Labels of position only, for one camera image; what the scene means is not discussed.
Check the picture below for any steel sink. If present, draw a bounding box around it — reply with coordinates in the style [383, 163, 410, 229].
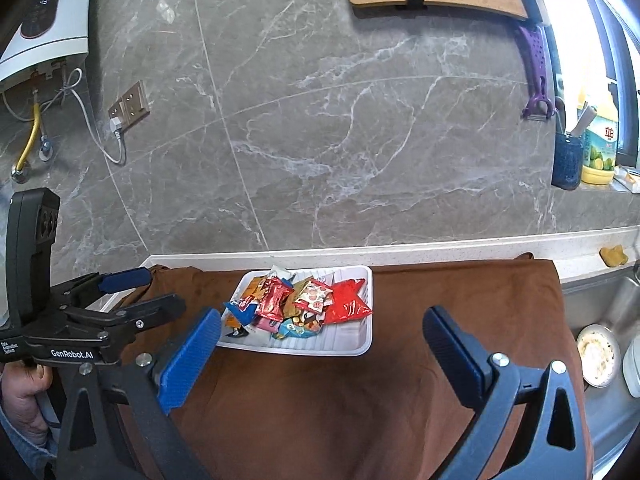
[560, 260, 640, 466]

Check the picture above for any yellow hose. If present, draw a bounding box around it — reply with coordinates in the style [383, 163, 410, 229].
[12, 102, 41, 181]

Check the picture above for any red foil snack packet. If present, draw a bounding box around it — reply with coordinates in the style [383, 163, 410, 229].
[255, 276, 295, 322]

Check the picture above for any white power cable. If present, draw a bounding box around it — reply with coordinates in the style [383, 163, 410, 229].
[2, 67, 126, 166]

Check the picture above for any purple peeler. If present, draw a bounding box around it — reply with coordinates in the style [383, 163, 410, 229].
[515, 22, 560, 122]

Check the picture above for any blue utensil cup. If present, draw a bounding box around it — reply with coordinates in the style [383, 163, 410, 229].
[551, 130, 585, 191]

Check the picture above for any blue white cake packet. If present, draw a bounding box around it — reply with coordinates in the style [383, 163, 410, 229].
[222, 296, 261, 322]

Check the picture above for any wall socket panel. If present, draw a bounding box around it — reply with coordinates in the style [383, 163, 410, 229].
[108, 79, 151, 133]

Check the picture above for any small red white snack packet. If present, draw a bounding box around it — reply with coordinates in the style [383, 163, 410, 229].
[292, 280, 335, 313]

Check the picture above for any person's left forearm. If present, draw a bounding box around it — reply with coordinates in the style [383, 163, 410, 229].
[0, 407, 58, 480]

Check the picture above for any yellow dish soap bottle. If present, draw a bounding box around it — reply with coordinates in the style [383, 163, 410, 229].
[580, 87, 621, 186]

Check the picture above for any red triangular snack packet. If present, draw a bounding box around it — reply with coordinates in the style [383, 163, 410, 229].
[322, 277, 375, 325]

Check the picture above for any yellow sponge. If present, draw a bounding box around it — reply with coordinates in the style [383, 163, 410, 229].
[599, 244, 630, 267]

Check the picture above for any white plastic container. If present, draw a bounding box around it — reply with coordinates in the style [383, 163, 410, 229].
[622, 335, 640, 398]

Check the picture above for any brown cloth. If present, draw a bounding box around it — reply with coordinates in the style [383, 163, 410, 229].
[107, 255, 596, 480]

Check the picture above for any dirty bowl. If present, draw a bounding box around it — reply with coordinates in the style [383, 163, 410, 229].
[575, 324, 622, 389]

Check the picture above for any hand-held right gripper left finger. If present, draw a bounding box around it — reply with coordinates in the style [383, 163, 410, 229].
[55, 306, 223, 480]

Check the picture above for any white plastic tray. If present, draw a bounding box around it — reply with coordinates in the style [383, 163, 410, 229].
[216, 264, 376, 357]

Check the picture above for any person's left hand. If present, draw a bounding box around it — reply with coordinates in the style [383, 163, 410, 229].
[0, 362, 53, 433]

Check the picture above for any blue cartoon snack packet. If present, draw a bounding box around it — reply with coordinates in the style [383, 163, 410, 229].
[277, 312, 326, 338]

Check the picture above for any window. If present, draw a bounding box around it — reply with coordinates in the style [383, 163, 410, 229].
[525, 0, 640, 161]

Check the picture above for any white water heater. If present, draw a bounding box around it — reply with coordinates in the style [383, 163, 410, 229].
[0, 0, 97, 95]

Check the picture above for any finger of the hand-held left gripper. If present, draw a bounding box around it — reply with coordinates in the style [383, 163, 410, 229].
[47, 267, 153, 311]
[62, 293, 188, 348]

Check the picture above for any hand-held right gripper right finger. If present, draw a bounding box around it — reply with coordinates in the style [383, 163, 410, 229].
[422, 305, 593, 480]

